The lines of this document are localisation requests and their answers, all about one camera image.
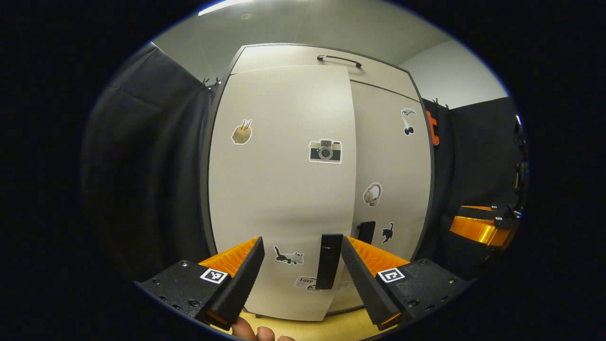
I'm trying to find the white cabinet drawer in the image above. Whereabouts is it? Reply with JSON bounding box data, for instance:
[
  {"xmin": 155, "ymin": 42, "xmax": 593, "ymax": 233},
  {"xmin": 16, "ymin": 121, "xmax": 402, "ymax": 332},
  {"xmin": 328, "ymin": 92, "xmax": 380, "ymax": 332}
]
[{"xmin": 231, "ymin": 44, "xmax": 421, "ymax": 101}]

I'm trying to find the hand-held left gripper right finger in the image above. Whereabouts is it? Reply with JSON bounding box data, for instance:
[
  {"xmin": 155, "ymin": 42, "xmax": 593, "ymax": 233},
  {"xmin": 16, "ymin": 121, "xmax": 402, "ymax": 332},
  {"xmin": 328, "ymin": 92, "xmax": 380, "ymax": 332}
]
[{"xmin": 342, "ymin": 236, "xmax": 470, "ymax": 331}]

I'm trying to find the white shoe cabinet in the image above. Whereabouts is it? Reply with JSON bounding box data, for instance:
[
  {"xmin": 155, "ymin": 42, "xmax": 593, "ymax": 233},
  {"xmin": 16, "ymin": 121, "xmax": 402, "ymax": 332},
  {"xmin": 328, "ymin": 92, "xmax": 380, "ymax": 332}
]
[{"xmin": 200, "ymin": 43, "xmax": 436, "ymax": 323}]

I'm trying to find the white shoe cabinet door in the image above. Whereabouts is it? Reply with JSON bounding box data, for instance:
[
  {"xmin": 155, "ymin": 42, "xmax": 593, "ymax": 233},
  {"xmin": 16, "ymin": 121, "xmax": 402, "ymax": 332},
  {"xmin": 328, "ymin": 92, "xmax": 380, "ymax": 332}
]
[
  {"xmin": 208, "ymin": 65, "xmax": 356, "ymax": 322},
  {"xmin": 327, "ymin": 81, "xmax": 432, "ymax": 313}
]

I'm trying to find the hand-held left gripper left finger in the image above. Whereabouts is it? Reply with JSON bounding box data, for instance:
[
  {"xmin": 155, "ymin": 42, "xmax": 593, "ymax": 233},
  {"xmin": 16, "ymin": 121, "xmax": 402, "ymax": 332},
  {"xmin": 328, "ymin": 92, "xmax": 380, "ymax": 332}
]
[{"xmin": 135, "ymin": 237, "xmax": 265, "ymax": 331}]

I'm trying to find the black door handle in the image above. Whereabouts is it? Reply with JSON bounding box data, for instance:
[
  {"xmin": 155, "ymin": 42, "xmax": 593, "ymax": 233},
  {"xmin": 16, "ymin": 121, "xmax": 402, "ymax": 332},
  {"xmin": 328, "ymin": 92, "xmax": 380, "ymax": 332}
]
[
  {"xmin": 316, "ymin": 233, "xmax": 344, "ymax": 290},
  {"xmin": 357, "ymin": 221, "xmax": 376, "ymax": 244}
]

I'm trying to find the dark drawer handle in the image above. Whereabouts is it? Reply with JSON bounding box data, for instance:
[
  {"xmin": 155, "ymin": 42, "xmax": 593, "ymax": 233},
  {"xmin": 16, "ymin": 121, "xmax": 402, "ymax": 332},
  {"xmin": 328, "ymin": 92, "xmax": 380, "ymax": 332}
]
[{"xmin": 316, "ymin": 55, "xmax": 363, "ymax": 68}]

